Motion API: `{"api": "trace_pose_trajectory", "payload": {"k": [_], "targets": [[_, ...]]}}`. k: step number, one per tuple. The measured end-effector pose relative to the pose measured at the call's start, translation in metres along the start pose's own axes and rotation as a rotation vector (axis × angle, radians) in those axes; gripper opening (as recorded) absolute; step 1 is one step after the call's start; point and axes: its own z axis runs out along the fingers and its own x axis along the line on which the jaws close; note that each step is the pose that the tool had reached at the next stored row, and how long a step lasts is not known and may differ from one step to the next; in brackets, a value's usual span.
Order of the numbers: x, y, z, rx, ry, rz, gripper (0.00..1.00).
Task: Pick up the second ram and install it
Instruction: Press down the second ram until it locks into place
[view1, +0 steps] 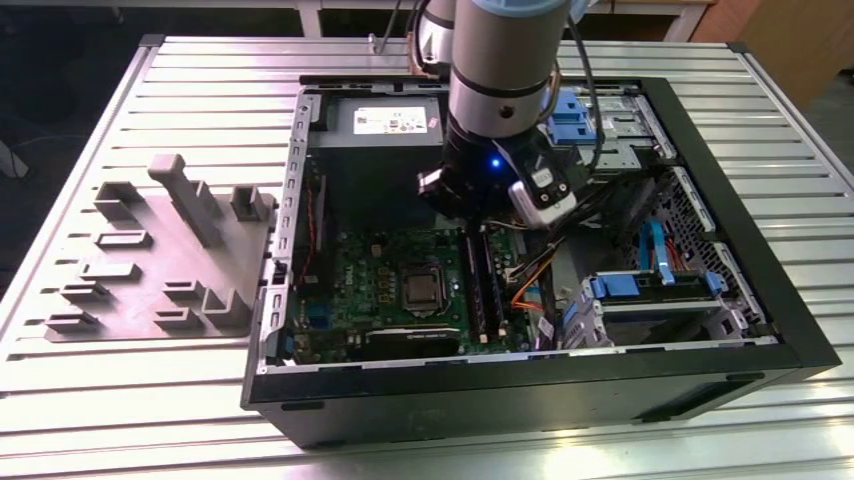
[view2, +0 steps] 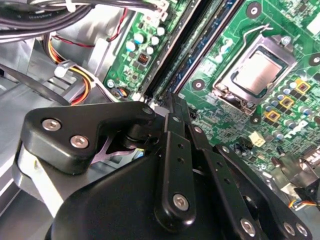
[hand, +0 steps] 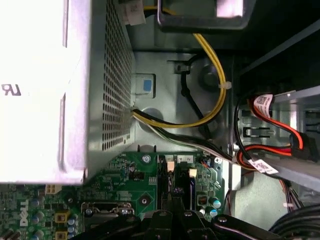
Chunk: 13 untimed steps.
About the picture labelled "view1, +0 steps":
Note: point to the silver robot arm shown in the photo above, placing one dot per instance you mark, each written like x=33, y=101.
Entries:
x=494, y=60

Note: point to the grey power supply unit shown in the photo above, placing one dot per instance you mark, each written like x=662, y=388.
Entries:
x=374, y=175

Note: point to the blue plastic drive latch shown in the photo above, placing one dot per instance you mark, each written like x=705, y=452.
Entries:
x=570, y=127

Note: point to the green motherboard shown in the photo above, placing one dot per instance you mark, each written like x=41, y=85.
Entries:
x=360, y=260

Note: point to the silver CPU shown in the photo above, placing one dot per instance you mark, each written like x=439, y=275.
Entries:
x=420, y=290

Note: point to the black CPU socket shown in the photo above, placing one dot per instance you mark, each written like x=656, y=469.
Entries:
x=402, y=287

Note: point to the grey metal drive cage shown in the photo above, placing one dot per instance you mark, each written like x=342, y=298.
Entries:
x=627, y=150

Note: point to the black graphics card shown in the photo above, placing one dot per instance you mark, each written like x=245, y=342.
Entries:
x=407, y=342

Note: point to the hard disk in blue carrier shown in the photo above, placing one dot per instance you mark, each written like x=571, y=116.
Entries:
x=654, y=292

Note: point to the black open PC case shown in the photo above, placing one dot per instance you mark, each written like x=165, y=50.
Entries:
x=467, y=410

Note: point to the grey parts rack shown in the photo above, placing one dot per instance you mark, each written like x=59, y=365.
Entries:
x=167, y=250

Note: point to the black table corner cap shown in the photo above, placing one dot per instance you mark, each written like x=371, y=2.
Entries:
x=738, y=47
x=152, y=40

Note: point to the wooden cabinet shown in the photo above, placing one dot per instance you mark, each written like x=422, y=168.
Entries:
x=787, y=30

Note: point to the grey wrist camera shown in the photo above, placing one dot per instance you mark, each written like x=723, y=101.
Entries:
x=430, y=182
x=543, y=195

